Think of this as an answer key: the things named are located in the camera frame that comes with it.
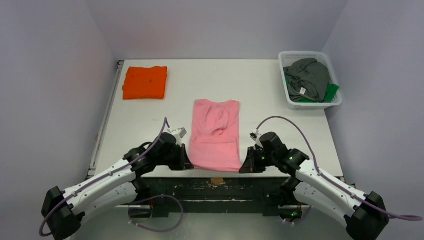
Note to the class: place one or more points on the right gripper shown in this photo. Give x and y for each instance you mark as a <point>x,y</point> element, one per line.
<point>250,161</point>

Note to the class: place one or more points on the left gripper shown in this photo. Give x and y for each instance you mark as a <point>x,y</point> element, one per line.
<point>183,162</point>

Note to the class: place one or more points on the pink t shirt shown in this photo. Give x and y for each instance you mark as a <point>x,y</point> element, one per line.
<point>215,136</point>

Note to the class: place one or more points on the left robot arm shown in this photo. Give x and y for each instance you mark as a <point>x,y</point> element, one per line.
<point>65,211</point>

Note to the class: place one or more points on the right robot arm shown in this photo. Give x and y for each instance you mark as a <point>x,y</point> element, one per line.
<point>355,210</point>

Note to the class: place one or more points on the brown tape piece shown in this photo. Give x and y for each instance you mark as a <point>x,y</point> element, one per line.
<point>217,181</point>

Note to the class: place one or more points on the folded orange t shirt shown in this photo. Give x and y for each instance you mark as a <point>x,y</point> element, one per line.
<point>145,83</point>

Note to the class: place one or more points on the white plastic basket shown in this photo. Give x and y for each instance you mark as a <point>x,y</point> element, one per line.
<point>287,58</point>

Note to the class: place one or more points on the grey t shirt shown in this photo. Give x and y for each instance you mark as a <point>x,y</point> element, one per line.
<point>307,68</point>

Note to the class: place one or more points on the green t shirt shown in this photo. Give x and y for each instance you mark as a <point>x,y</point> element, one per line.
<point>312,91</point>

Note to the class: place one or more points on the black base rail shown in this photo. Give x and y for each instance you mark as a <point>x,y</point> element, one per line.
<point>237,195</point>

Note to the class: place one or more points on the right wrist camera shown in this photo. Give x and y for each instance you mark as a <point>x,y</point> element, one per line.
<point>255,136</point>

